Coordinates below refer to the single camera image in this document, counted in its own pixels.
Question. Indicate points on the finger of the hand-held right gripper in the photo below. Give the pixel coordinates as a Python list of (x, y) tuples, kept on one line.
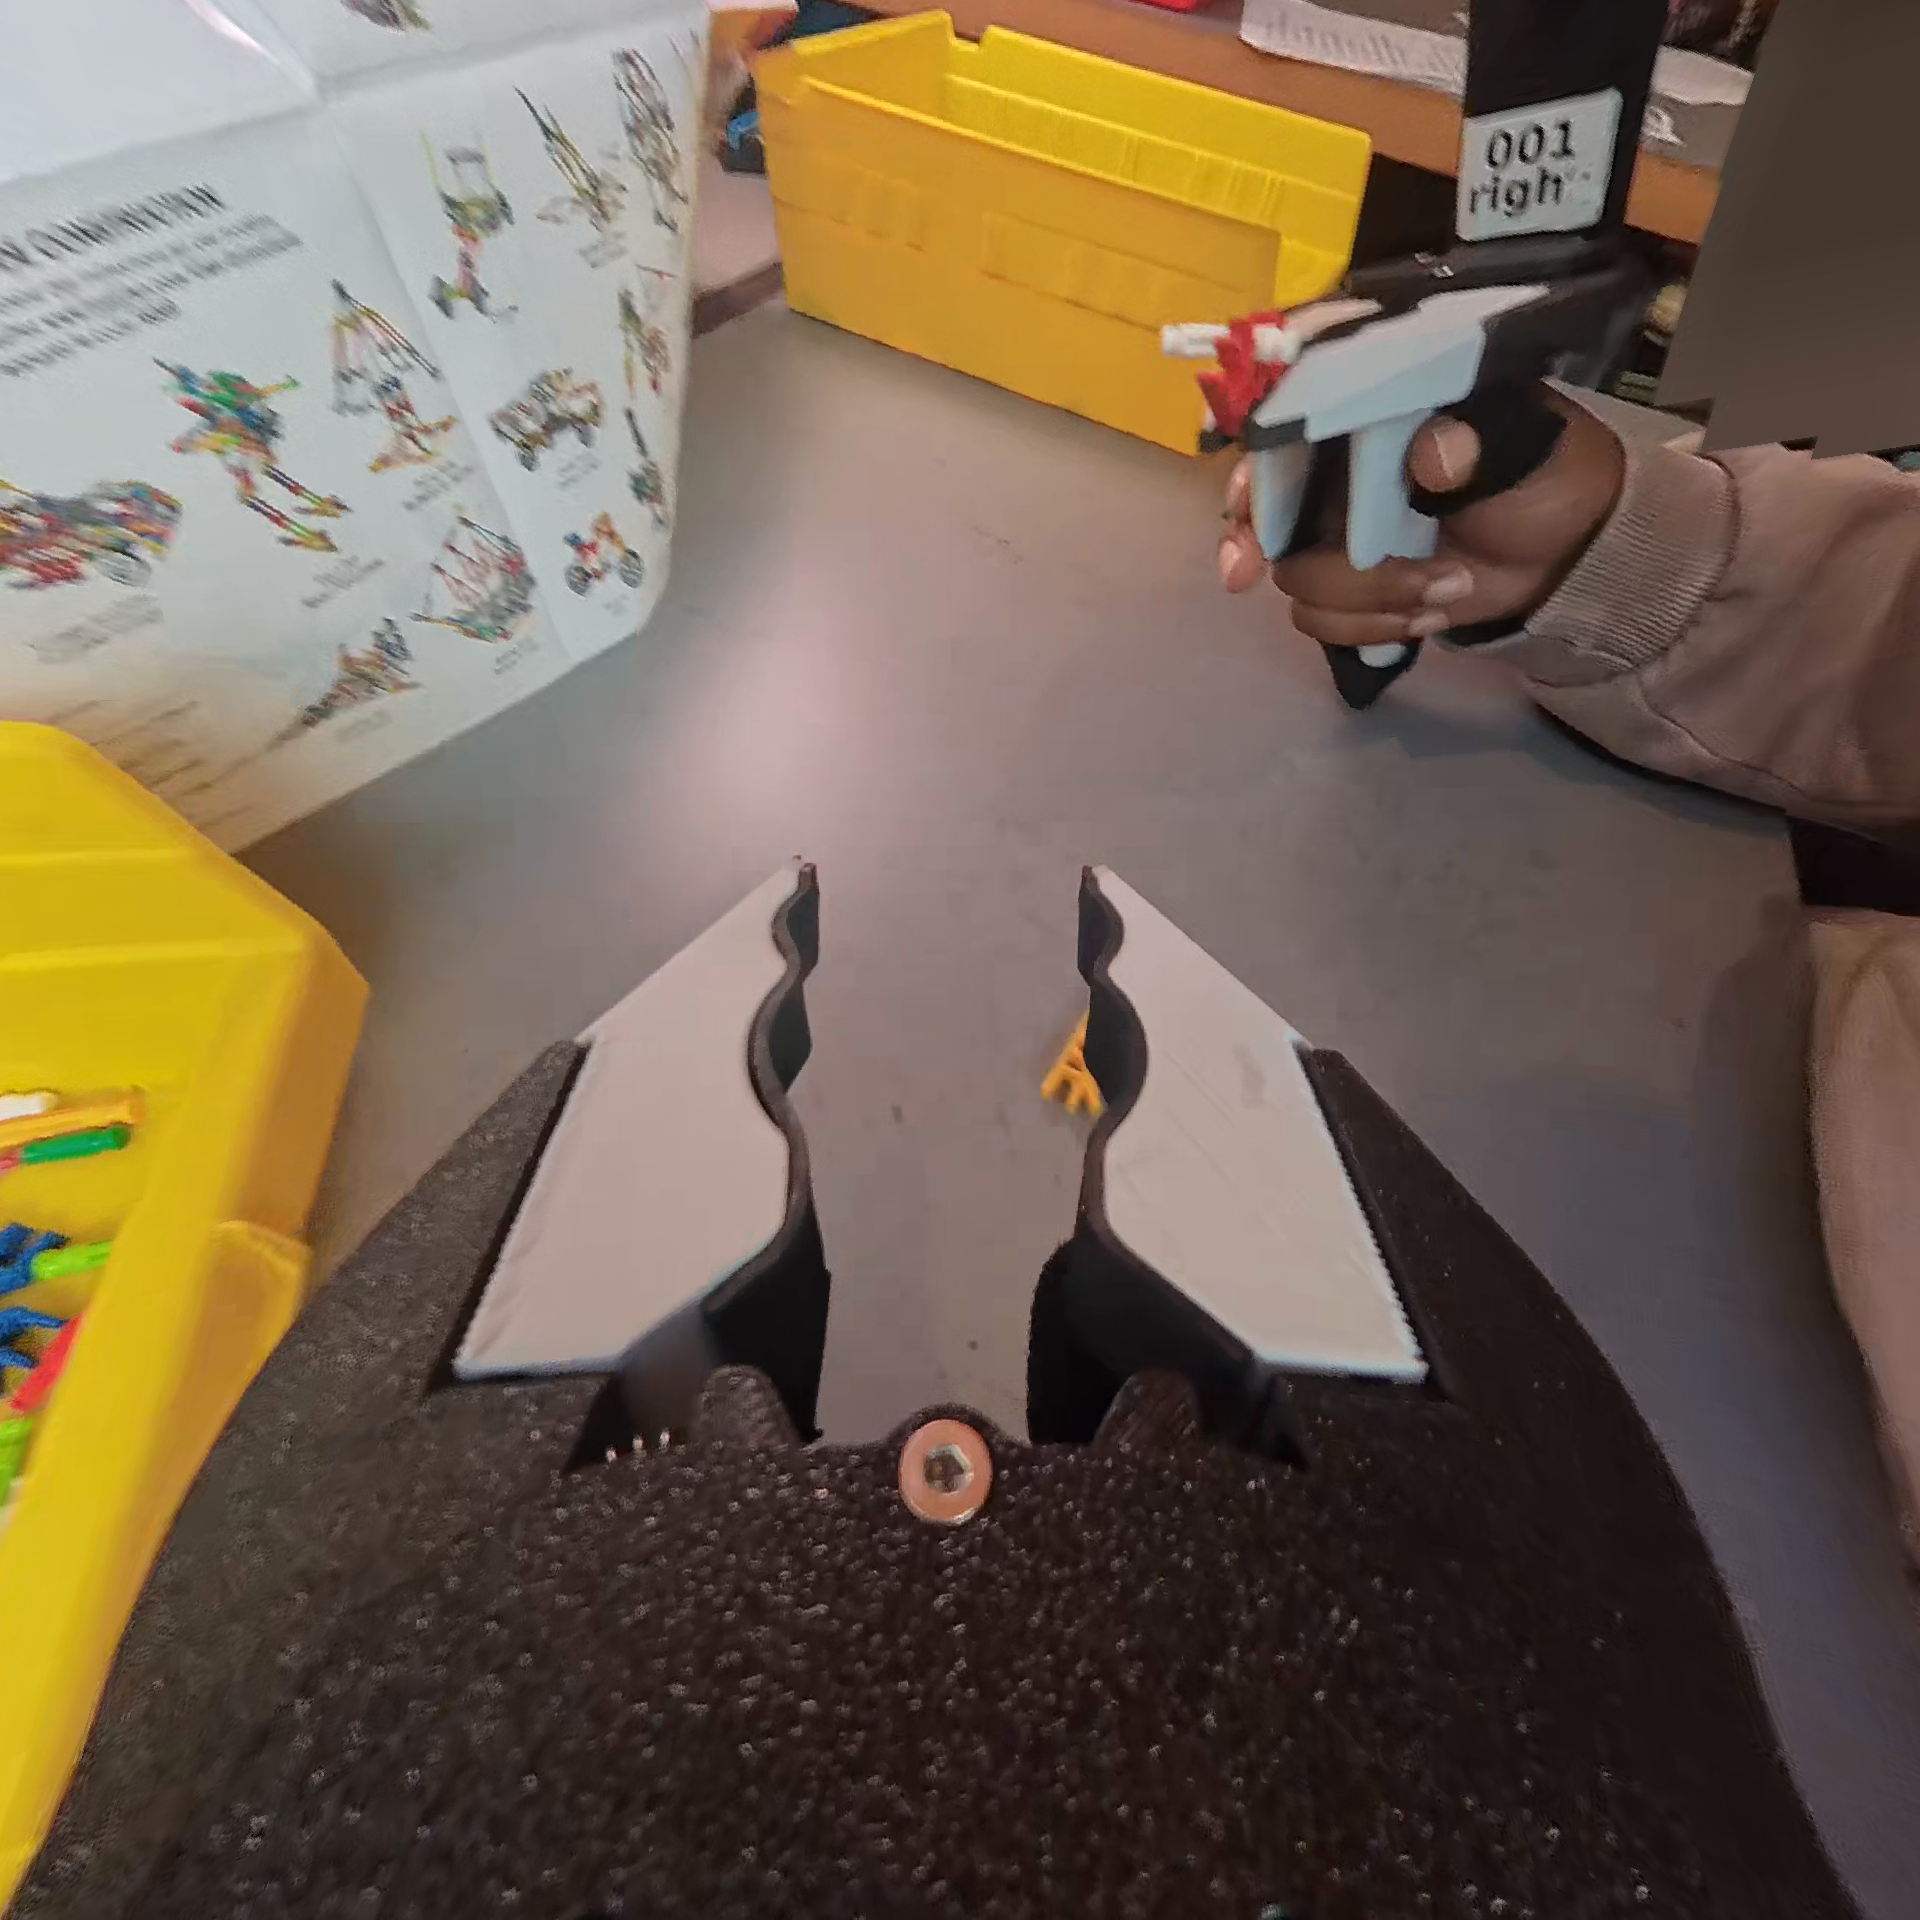
[(1394, 370), (1336, 320)]

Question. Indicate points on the person's right forearm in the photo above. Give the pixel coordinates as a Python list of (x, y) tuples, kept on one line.
[(1770, 629)]

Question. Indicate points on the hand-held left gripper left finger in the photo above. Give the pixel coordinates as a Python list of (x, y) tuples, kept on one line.
[(646, 1200)]

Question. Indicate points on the pile of toy pieces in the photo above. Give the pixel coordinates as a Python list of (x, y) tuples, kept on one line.
[(61, 1149)]

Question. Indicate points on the white paper sheet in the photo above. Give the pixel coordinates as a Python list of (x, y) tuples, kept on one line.
[(1350, 38)]

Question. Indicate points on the toy instruction sheet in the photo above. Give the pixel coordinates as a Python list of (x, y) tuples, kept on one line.
[(450, 90)]

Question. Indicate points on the yellow plastic bin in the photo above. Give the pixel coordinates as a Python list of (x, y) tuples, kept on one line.
[(974, 300), (150, 932)]

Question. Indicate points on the person's right hand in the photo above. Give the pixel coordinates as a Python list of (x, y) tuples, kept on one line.
[(1545, 557)]

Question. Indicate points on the red toy connector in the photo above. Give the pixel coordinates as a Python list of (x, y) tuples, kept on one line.
[(1232, 376)]

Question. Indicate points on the yellow toy connector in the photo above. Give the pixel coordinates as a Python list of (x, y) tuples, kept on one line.
[(1067, 1072)]

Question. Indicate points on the beige printed sweatshirt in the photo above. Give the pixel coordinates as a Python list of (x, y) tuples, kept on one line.
[(1867, 1200)]

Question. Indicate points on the grey desk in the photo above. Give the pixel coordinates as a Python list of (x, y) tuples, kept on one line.
[(930, 675)]

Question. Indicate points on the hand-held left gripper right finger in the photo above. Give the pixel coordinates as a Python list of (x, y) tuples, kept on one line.
[(1243, 1200)]

